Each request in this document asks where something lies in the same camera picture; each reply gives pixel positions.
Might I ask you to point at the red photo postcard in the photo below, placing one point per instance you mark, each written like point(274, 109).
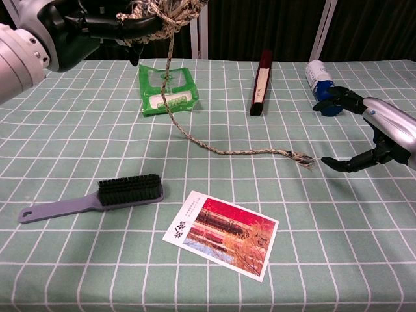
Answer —
point(227, 234)

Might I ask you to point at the white and blue bottle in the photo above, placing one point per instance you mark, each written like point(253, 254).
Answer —
point(318, 76)

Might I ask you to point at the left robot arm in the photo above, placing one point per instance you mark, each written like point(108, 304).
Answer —
point(16, 61)

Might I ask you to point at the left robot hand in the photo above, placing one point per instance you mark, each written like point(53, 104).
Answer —
point(74, 22)

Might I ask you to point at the green grid tablecloth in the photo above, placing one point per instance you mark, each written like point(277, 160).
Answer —
point(292, 227)

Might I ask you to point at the black pleated curtain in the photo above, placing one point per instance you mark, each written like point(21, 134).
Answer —
point(247, 26)

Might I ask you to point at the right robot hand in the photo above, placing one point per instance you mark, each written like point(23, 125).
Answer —
point(393, 126)

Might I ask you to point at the white metal frame post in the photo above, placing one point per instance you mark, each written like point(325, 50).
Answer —
point(321, 35)
point(199, 35)

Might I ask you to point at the dark red folding fan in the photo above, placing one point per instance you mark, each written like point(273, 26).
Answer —
point(261, 81)

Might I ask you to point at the green wet wipes pack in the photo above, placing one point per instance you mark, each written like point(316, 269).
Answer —
point(177, 84)

